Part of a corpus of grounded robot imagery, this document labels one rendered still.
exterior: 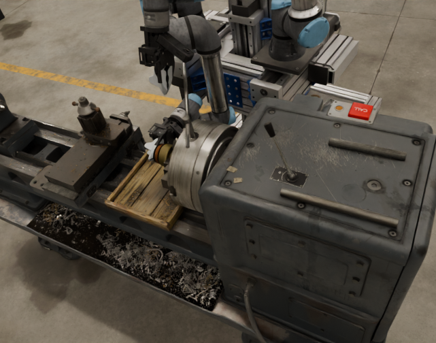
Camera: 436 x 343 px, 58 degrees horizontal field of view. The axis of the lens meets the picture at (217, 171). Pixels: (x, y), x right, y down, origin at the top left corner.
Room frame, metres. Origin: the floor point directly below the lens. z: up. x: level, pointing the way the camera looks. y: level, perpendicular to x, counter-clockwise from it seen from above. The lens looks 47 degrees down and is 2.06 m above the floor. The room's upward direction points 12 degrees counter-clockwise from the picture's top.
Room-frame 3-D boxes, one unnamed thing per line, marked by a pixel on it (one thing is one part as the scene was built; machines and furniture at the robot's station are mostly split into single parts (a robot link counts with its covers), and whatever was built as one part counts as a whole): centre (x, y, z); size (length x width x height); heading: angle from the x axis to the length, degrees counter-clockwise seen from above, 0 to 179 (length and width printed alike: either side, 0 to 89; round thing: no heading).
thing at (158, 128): (1.17, 0.16, 1.08); 0.12 x 0.09 x 0.08; 144
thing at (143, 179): (1.09, 0.24, 0.89); 0.36 x 0.30 x 0.04; 144
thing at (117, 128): (1.35, 0.46, 0.99); 0.20 x 0.10 x 0.05; 54
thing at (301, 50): (1.42, -0.38, 1.21); 0.15 x 0.15 x 0.10
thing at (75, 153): (1.31, 0.52, 0.95); 0.43 x 0.17 x 0.05; 144
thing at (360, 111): (0.87, -0.46, 1.26); 0.06 x 0.06 x 0.02; 54
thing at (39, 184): (1.33, 0.56, 0.90); 0.47 x 0.30 x 0.06; 144
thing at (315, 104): (0.96, -0.32, 1.24); 0.09 x 0.08 x 0.03; 54
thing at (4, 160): (1.31, 0.55, 0.77); 1.55 x 0.34 x 0.19; 54
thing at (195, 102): (1.29, 0.06, 1.08); 0.11 x 0.08 x 0.09; 144
